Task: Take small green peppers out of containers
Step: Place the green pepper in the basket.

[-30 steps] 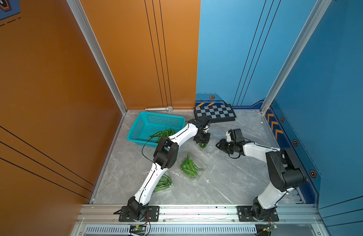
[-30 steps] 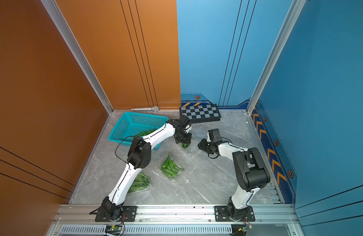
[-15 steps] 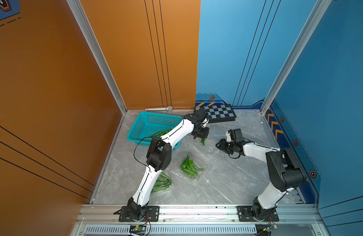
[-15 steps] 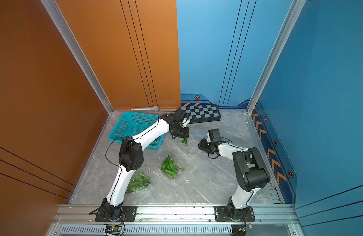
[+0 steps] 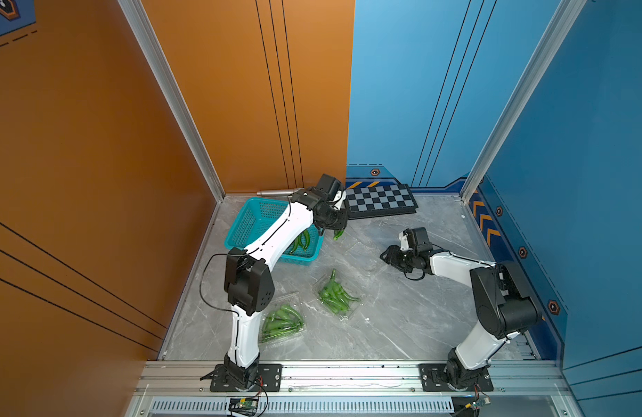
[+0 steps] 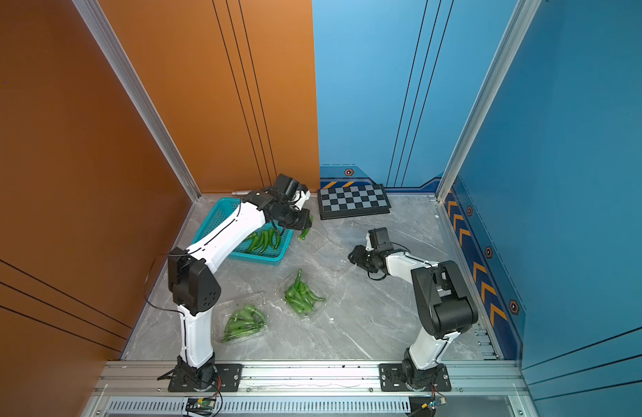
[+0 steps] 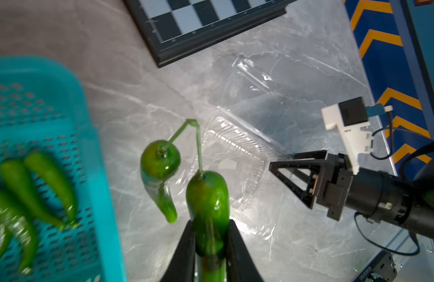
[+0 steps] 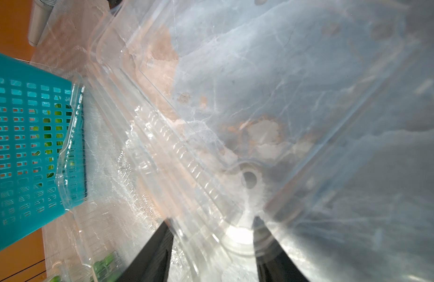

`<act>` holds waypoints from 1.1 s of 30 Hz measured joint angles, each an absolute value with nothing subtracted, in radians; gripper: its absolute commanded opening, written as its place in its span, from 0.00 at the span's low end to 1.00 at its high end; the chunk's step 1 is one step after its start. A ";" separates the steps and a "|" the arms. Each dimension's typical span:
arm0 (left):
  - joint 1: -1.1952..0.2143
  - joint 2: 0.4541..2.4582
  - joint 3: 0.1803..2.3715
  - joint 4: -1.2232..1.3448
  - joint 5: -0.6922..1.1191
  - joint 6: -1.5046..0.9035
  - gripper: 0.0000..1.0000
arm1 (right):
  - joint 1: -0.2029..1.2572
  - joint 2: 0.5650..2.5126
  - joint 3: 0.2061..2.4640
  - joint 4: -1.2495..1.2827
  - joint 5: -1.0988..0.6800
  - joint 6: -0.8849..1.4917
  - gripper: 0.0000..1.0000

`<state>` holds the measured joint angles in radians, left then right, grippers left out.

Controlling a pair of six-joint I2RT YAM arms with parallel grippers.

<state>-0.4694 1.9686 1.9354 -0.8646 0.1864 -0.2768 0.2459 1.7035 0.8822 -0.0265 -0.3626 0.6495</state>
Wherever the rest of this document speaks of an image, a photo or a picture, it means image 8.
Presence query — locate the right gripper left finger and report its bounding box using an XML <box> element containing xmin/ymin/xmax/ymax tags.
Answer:
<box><xmin>117</xmin><ymin>220</ymin><xmax>174</xmax><ymax>282</ymax></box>

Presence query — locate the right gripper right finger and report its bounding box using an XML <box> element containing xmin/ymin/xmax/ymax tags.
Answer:
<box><xmin>252</xmin><ymin>216</ymin><xmax>309</xmax><ymax>282</ymax></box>

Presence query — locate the green peppers bunch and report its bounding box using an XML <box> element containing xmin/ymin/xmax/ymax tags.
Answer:
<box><xmin>44</xmin><ymin>253</ymin><xmax>123</xmax><ymax>282</ymax></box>

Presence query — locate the teal plastic basket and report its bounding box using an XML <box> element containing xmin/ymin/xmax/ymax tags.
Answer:
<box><xmin>0</xmin><ymin>53</ymin><xmax>74</xmax><ymax>251</ymax></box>

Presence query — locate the clear clamshell container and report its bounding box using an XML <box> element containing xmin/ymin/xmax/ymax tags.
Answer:
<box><xmin>32</xmin><ymin>1</ymin><xmax>434</xmax><ymax>282</ymax></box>

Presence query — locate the silver metal cylinder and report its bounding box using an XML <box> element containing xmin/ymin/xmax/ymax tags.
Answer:
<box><xmin>27</xmin><ymin>0</ymin><xmax>57</xmax><ymax>47</ymax></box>

